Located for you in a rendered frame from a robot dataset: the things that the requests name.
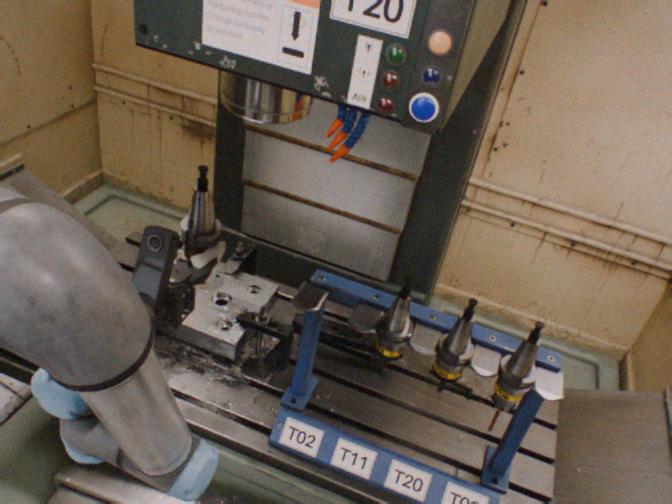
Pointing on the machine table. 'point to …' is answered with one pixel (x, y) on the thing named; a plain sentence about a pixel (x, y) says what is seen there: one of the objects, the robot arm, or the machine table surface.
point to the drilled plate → (205, 338)
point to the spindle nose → (262, 101)
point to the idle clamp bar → (333, 331)
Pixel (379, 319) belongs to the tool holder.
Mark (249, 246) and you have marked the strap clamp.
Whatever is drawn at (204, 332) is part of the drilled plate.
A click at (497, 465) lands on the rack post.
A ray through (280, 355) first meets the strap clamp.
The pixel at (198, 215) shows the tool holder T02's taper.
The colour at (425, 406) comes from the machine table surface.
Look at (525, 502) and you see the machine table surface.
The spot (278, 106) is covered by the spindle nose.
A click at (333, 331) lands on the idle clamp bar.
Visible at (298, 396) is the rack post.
